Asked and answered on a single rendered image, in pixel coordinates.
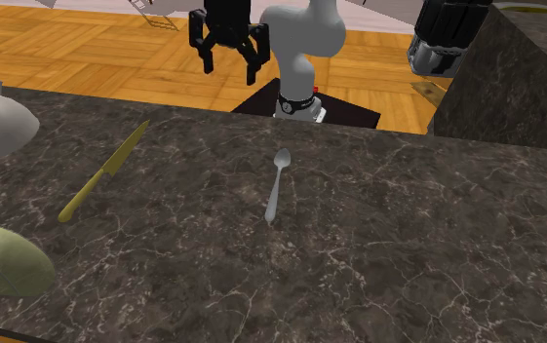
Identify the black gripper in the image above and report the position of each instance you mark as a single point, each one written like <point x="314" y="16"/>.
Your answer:
<point x="228" y="21"/>

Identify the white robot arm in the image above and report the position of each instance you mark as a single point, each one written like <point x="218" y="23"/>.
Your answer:
<point x="301" y="42"/>

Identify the silver spoon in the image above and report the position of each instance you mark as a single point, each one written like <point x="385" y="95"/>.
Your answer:
<point x="282" y="159"/>

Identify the black robot stand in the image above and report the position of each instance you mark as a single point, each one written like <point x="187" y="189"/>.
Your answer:
<point x="349" y="113"/>

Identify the yellow kitchen knife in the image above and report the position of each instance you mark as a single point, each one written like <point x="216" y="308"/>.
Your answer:
<point x="111" y="164"/>

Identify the black and silver appliance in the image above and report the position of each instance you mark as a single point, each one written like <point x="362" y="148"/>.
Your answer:
<point x="444" y="33"/>

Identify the yellow-green flat plate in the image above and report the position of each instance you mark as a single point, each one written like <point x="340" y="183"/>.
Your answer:
<point x="525" y="7"/>

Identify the olive green domed bowl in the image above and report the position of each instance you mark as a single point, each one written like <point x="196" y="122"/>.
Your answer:
<point x="2" y="261"/>

